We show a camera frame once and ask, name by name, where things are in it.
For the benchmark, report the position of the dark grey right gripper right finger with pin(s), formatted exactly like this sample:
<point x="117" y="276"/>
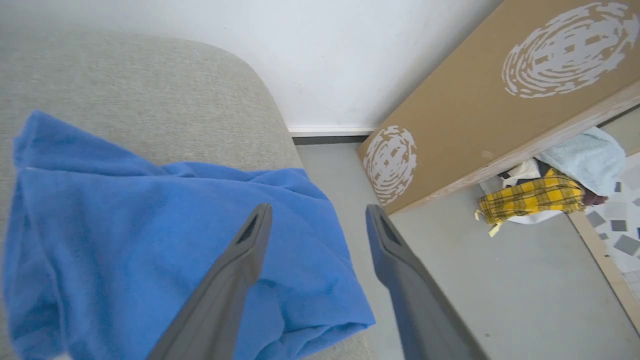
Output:
<point x="415" y="300"/>

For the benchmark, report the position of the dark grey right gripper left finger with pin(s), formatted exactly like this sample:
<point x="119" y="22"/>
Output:
<point x="220" y="295"/>

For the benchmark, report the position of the blue Lakers jersey shirt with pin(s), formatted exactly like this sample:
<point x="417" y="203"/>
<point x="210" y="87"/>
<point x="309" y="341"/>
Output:
<point x="125" y="240"/>

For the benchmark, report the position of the yellow plaid garment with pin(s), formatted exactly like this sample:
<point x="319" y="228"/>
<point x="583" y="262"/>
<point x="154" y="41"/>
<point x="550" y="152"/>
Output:
<point x="532" y="197"/>

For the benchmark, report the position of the dark maroon garment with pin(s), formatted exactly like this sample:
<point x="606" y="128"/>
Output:
<point x="594" y="198"/>

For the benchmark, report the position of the light blue knitted garment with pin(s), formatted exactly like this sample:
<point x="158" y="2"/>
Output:
<point x="587" y="157"/>

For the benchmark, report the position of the white baseboard strip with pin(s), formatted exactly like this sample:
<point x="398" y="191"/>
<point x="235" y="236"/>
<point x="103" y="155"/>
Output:
<point x="330" y="131"/>

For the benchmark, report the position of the brown cardboard board white print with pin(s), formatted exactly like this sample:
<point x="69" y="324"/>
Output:
<point x="475" y="105"/>

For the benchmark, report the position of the light grey fabric sofa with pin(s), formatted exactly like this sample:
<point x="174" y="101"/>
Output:
<point x="150" y="100"/>

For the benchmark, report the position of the wooden edged patterned floor mat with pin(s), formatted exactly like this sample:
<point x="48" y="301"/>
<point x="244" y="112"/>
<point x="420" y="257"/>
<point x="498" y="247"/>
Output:
<point x="617" y="220"/>

